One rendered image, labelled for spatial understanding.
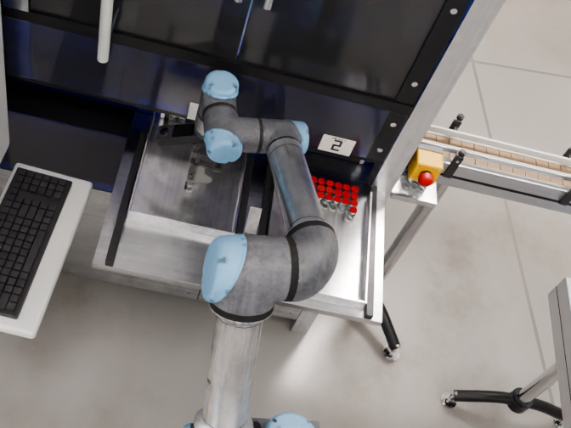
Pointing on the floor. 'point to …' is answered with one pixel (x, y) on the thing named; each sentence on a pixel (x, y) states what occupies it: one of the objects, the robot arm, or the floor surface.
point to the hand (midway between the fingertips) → (189, 177)
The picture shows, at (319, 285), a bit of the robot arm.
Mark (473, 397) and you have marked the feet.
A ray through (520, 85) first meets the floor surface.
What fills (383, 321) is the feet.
